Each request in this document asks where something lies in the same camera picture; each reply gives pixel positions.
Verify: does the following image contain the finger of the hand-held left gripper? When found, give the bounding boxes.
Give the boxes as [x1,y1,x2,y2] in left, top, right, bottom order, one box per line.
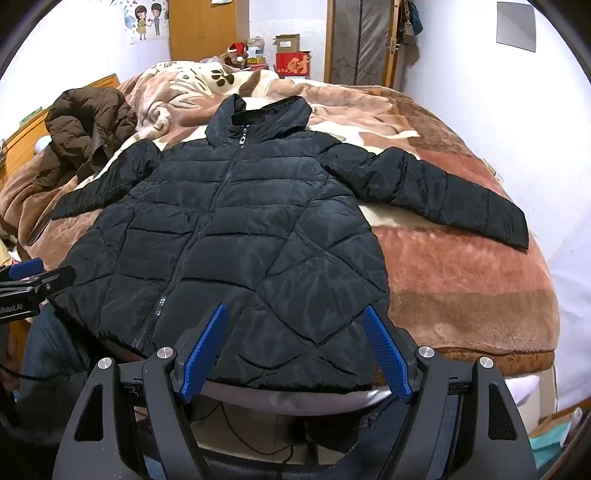
[0,258,45,282]
[25,265,77,296]

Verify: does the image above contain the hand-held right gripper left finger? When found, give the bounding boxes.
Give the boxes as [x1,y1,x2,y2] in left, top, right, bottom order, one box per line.
[58,302,232,480]

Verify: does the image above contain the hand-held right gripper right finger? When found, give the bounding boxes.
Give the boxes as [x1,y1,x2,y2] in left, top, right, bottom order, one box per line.
[362,305,539,480]

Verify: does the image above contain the black puffer jacket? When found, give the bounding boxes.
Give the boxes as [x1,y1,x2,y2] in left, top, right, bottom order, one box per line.
[50,93,529,394]

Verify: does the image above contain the person's left leg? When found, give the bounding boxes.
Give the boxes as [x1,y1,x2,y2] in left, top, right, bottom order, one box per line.
[18,300,93,402]

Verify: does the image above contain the brown printed plush blanket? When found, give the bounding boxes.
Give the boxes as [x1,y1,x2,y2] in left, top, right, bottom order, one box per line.
[0,60,561,384]

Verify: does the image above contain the wooden headboard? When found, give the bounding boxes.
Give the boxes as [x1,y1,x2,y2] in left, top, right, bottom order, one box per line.
[0,74,121,185]

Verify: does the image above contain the brown puffer jacket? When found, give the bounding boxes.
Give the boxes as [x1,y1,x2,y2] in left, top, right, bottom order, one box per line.
[34,87,139,185]

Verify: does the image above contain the teal packet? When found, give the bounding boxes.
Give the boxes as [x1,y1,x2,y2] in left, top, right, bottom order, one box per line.
[529,408,585,462]

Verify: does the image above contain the plush toy with santa hat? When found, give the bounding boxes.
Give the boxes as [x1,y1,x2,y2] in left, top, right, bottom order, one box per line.
[221,41,250,70]

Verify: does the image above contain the wooden wardrobe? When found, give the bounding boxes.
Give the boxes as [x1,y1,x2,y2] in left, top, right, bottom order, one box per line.
[168,0,252,63]

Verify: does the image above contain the red box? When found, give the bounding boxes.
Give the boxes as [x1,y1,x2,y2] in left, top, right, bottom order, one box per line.
[276,52,312,80]

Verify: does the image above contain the grey fabric wooden-framed closet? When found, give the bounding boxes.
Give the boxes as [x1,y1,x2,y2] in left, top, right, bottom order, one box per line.
[323,0,407,90]

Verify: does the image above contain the open cardboard box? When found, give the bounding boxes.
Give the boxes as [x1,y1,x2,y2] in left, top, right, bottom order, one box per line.
[272,34,301,56]

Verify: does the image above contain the hanging bags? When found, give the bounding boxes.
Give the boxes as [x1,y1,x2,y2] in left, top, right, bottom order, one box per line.
[397,0,423,47]

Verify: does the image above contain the grey paper sheet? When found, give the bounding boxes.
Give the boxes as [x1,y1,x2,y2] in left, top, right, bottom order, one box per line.
[496,0,539,52]

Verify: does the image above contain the black cable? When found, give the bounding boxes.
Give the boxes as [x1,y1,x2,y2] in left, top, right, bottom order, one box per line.
[217,401,298,464]

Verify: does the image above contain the cartoon wall poster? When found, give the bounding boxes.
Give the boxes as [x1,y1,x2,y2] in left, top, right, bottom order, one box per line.
[122,0,169,44]

